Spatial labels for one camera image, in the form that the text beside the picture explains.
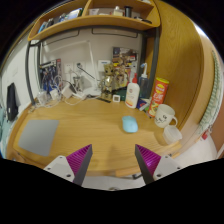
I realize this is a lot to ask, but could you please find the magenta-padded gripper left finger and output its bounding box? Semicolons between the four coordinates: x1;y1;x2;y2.
43;143;93;187

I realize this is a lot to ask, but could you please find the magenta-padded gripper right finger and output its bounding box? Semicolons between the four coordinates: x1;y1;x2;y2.
134;143;183;185

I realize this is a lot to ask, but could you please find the light blue computer mouse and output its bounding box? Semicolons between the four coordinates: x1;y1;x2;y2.
121;115;139;134

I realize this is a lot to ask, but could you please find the grey mouse pad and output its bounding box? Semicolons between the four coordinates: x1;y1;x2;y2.
17;119;60;158

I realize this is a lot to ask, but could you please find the white round plastic container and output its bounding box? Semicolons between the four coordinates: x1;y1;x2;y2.
162;125;183;145

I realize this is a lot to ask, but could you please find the white printed mug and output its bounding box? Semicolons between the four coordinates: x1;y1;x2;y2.
153;103;179;129

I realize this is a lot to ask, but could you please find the blue small carton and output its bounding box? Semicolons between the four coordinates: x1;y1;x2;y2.
136;97;153;112

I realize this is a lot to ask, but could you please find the red chips can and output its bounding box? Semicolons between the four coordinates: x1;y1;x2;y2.
147;77;170;118

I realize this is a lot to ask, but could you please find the clear plastic jar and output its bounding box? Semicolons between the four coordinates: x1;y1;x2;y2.
35;89;49;107

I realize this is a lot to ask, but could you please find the white power strip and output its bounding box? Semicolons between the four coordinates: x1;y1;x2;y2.
71;89;89;100

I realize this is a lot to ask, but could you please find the white charger block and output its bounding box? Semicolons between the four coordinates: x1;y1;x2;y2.
61;84;74;99

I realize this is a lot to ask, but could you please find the white red-capped lotion bottle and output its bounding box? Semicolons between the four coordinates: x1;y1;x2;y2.
124;73;141;110

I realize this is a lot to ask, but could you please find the black hanging bag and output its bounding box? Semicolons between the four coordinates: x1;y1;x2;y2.
5;82;21;122

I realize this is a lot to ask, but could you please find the white desk lamp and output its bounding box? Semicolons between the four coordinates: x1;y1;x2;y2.
43;39;101;98

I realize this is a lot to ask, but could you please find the dark spray bottle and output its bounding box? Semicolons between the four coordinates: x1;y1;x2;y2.
138;62;151;99

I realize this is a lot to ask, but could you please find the blue robot model box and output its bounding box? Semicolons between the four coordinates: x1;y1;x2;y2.
38;58;63;96

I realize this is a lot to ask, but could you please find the brown tree figurine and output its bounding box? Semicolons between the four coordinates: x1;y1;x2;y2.
99;63;118;101

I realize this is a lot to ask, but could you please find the colourful figure box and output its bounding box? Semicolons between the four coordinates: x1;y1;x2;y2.
112;46;139;89

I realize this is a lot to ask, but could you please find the wooden shelf unit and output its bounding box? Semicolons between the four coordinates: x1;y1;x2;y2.
27;0;161;42

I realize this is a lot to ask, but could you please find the white wall socket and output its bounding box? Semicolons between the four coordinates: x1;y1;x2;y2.
64;62;75;75
75;60;87;73

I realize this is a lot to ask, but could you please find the grey metal desk frame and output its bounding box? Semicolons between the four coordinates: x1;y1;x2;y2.
24;28;161;101

